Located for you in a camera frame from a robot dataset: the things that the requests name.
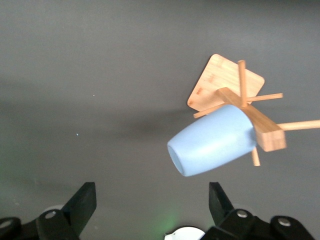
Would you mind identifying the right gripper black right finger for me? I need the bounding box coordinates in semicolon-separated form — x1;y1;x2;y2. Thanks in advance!
204;181;316;240

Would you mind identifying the light blue cup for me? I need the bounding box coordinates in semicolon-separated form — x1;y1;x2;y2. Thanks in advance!
166;104;258;178

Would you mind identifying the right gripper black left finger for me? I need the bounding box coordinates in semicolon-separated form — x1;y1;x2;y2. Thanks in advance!
0;181;97;240

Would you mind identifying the wooden cup rack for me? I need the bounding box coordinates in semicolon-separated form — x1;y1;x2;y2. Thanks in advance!
186;53;320;167

